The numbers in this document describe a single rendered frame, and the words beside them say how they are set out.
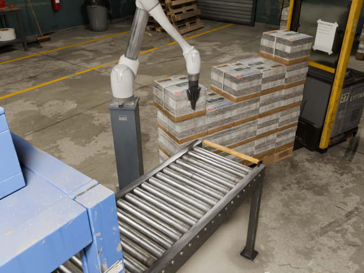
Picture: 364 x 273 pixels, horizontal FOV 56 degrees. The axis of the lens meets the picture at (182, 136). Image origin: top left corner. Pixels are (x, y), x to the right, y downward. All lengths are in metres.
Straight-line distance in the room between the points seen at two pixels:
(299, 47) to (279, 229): 1.61
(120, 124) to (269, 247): 1.48
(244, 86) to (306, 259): 1.45
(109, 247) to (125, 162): 1.94
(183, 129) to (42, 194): 2.00
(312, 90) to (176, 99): 1.94
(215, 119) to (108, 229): 2.18
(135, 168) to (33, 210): 2.04
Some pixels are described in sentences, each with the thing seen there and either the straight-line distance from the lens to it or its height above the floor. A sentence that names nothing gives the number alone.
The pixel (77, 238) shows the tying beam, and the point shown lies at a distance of 0.79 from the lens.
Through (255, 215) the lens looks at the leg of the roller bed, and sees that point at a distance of 2.44.
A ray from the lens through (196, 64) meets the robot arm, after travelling 2.45.
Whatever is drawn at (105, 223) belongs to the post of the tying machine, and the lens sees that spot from 0.82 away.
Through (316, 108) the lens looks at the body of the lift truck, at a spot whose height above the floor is 0.43.
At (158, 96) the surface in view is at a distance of 2.80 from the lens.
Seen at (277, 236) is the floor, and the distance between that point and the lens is 2.92.
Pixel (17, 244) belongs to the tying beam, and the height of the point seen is 1.55.
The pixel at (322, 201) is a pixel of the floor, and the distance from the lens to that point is 3.37.
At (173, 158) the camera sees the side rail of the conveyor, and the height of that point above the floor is 0.80.
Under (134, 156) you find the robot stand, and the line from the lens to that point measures 2.73.
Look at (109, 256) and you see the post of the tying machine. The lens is 0.90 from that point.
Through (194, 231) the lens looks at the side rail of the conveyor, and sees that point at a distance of 1.74.
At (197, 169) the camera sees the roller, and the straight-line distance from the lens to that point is 2.15.
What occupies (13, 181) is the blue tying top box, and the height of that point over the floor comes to 1.58.
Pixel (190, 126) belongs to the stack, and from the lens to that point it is 2.76.
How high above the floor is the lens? 2.04
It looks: 30 degrees down
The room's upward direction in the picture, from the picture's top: straight up
